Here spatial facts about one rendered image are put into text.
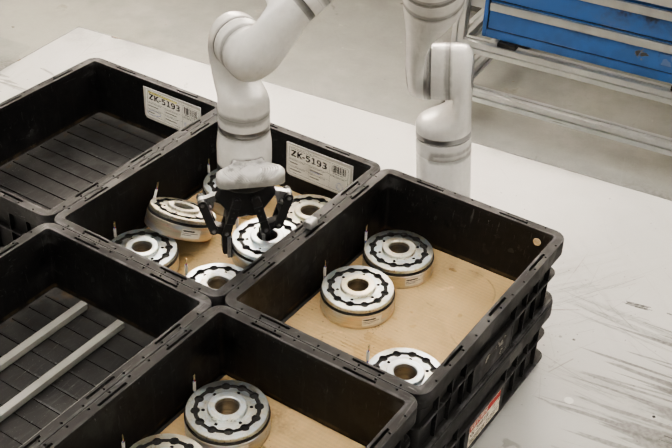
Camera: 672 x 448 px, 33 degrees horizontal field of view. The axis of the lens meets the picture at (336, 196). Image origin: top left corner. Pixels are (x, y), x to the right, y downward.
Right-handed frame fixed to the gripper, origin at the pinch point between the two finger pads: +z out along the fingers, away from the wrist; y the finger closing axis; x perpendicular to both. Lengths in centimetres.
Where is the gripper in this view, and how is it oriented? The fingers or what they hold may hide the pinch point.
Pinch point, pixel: (245, 243)
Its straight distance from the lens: 161.6
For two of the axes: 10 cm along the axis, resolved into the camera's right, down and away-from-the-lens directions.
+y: -9.8, 0.9, -1.9
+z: -0.3, 8.3, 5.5
